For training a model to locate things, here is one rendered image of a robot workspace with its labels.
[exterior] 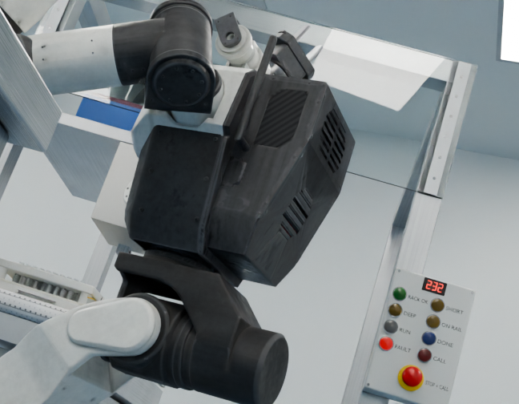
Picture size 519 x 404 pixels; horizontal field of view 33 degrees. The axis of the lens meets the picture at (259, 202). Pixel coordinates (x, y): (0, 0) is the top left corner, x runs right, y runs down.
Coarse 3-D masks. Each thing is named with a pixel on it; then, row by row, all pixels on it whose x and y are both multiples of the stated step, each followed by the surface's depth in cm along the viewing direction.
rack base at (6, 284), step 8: (0, 280) 205; (0, 288) 205; (8, 288) 204; (16, 288) 204; (24, 288) 204; (32, 288) 204; (32, 296) 205; (40, 296) 204; (48, 296) 204; (56, 296) 204; (56, 304) 203; (64, 304) 203; (72, 304) 203; (80, 304) 203
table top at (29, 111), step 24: (0, 24) 51; (0, 48) 51; (0, 72) 52; (24, 72) 55; (0, 96) 54; (24, 96) 56; (48, 96) 60; (0, 120) 58; (24, 120) 58; (48, 120) 61; (24, 144) 62; (48, 144) 62
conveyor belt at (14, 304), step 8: (0, 296) 199; (8, 296) 199; (16, 296) 200; (24, 296) 201; (0, 304) 199; (8, 304) 199; (16, 304) 199; (24, 304) 199; (32, 304) 199; (40, 304) 199; (48, 304) 200; (8, 312) 199; (16, 312) 199; (24, 312) 198; (32, 312) 198; (40, 312) 198; (48, 312) 198; (56, 312) 198; (64, 312) 198; (32, 320) 199; (40, 320) 198
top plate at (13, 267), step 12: (0, 264) 206; (12, 264) 206; (12, 276) 215; (36, 276) 205; (48, 276) 205; (60, 276) 205; (60, 288) 209; (72, 288) 204; (84, 288) 204; (96, 300) 210
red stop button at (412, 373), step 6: (414, 366) 176; (408, 372) 175; (414, 372) 175; (420, 372) 175; (402, 378) 176; (408, 378) 175; (414, 378) 175; (420, 378) 175; (408, 384) 175; (414, 384) 175
